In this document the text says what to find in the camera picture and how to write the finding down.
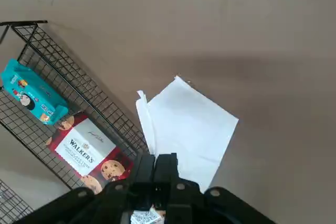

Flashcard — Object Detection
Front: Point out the white tissue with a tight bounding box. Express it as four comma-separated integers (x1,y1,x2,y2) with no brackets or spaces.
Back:
135,75,239,195

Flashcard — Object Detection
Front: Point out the red Walkers cookie box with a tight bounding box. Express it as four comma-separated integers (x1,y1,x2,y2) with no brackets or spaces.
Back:
46,111,134,193

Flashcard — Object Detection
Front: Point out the teal snack packet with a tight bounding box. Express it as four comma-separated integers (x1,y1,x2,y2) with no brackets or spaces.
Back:
1,58,69,126

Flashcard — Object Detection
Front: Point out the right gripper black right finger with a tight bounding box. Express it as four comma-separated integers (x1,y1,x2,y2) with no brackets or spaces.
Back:
154,152,276,224

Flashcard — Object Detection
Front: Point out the black wire shelf rack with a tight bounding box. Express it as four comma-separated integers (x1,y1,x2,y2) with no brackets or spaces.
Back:
0,20,150,224

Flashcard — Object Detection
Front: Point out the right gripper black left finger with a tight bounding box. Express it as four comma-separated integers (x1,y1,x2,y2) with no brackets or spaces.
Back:
15,153,156,224

